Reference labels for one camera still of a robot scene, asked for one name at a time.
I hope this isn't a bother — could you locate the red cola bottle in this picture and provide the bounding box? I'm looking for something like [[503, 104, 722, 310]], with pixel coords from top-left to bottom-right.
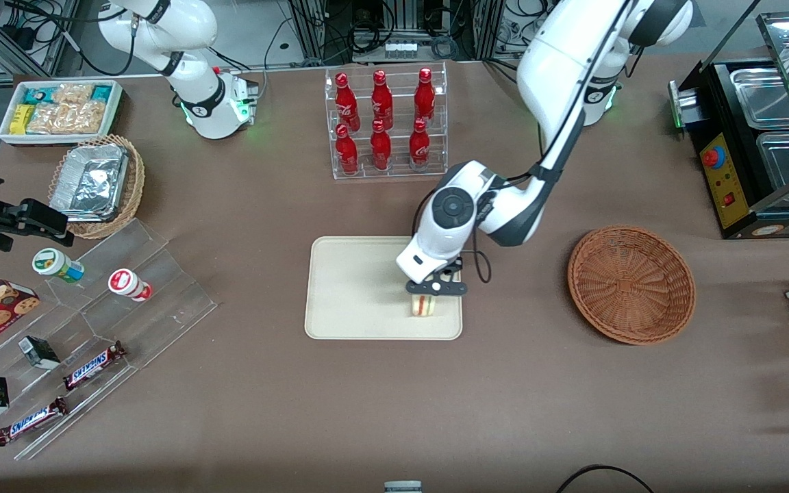
[[408, 117, 431, 170], [369, 119, 393, 172], [334, 123, 360, 177], [334, 72, 360, 132], [371, 68, 395, 129], [413, 66, 437, 125]]

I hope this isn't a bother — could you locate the small black drink carton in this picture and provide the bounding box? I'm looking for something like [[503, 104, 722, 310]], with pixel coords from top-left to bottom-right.
[[17, 335, 62, 371]]

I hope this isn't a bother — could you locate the clear rice cracker bag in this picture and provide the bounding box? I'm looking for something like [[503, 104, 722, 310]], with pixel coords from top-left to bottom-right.
[[27, 101, 108, 135], [51, 83, 95, 105]]

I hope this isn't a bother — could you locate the light wicker basket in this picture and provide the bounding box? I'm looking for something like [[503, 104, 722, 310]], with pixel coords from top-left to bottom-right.
[[47, 133, 146, 241]]

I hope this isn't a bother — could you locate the yellow snack packet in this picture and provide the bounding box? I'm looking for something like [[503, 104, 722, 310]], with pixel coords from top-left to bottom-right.
[[9, 103, 36, 136]]

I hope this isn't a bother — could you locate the sandwich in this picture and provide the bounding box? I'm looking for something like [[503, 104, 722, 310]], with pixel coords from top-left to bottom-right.
[[409, 292, 441, 318]]

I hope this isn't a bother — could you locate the clear acrylic stepped stand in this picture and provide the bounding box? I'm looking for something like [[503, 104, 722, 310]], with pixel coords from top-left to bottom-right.
[[0, 217, 219, 462]]

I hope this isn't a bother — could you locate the black floor cable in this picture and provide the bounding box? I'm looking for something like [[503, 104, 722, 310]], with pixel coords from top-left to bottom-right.
[[555, 464, 656, 493]]

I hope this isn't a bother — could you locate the Snickers chocolate bar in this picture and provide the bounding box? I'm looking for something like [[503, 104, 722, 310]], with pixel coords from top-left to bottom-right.
[[62, 340, 127, 392], [0, 395, 69, 448]]

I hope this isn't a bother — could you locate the white plastic snack bin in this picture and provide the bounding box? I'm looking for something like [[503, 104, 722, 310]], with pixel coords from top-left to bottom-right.
[[0, 79, 125, 147]]

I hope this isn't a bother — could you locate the cream plastic tray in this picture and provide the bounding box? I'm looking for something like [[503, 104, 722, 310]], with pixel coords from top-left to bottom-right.
[[304, 236, 464, 342]]

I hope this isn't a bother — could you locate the green lidded snack cup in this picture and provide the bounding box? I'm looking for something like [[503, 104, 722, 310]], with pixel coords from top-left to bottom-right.
[[31, 247, 86, 284]]

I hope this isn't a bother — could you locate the black food warmer cabinet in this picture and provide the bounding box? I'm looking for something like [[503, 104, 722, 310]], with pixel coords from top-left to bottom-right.
[[668, 0, 789, 241]]

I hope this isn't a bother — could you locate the aluminium foil tray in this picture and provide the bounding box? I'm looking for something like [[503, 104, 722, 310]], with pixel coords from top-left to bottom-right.
[[48, 142, 131, 224]]

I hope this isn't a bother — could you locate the red lidded yogurt cup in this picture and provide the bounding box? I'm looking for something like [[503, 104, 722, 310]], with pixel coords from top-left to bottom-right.
[[107, 268, 154, 303]]

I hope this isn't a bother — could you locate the clear acrylic bottle rack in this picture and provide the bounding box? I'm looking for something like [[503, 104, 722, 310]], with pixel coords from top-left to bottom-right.
[[324, 61, 449, 181]]

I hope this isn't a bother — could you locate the brown wicker basket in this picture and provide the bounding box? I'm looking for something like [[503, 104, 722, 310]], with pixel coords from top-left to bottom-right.
[[566, 225, 697, 346]]

